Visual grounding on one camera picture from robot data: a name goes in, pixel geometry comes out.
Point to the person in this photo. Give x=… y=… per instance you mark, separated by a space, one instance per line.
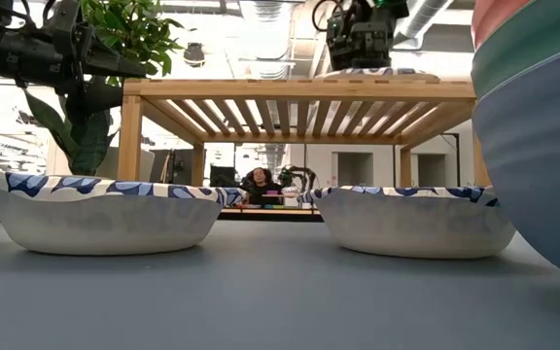
x=262 y=187

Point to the blue ribbed bowl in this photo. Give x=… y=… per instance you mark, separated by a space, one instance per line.
x=547 y=170

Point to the black monitor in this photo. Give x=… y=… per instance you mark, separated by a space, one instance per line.
x=222 y=177

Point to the green ribbed bowl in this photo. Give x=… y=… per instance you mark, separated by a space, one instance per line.
x=528 y=48

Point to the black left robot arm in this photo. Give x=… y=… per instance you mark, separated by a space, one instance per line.
x=8 y=51

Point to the tall white pot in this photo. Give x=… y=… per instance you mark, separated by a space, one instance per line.
x=146 y=165

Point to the black background robot arm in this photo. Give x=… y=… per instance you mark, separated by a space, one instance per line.
x=299 y=174

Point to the wooden background table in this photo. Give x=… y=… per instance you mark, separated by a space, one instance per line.
x=270 y=211

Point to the slatted bamboo shelf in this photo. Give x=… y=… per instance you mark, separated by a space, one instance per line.
x=299 y=90

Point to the pink ribbed bowl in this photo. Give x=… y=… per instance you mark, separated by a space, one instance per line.
x=491 y=14

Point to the dark round ceiling fixture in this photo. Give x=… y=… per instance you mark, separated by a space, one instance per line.
x=194 y=54

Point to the leafy green plant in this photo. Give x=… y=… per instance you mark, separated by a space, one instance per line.
x=134 y=29

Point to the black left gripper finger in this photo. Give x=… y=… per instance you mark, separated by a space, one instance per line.
x=115 y=62
x=102 y=96

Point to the silver ceiling duct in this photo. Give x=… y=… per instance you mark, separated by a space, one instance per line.
x=418 y=19

